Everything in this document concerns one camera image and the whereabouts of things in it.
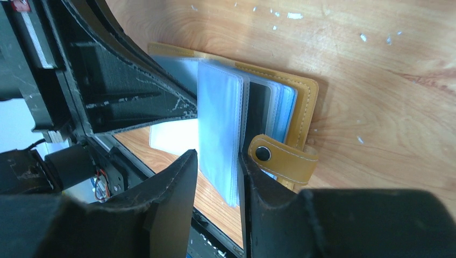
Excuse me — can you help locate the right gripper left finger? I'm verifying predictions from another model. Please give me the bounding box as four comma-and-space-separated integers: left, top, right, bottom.
1, 149, 197, 257

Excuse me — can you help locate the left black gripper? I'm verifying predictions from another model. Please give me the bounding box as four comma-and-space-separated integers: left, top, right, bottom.
1, 1, 197, 142

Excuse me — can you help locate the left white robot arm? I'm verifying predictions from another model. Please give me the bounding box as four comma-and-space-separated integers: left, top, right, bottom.
1, 1, 197, 194

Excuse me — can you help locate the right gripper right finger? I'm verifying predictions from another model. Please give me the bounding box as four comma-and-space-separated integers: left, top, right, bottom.
238, 154, 455, 257

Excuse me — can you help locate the yellow leather card holder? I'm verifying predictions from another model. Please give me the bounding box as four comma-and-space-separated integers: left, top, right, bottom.
148, 43, 319, 207

